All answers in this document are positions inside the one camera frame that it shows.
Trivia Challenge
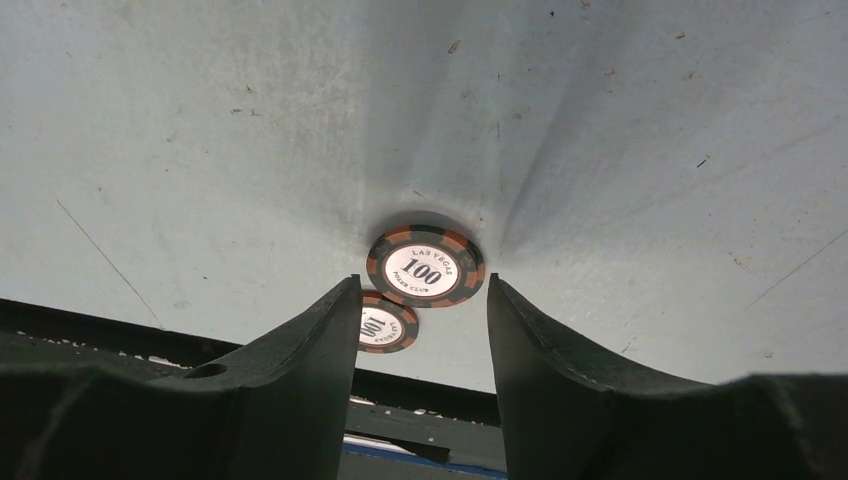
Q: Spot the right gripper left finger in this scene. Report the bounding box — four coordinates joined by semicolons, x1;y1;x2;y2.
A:
1;276;363;479

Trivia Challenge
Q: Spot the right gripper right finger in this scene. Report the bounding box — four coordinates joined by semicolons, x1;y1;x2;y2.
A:
487;276;847;479

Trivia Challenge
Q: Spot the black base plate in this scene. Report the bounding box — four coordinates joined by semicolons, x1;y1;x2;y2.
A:
1;300;506;479

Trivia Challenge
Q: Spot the brown 100 poker chip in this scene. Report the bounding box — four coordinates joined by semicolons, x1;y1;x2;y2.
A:
359;290;419;354
366;224;486;308

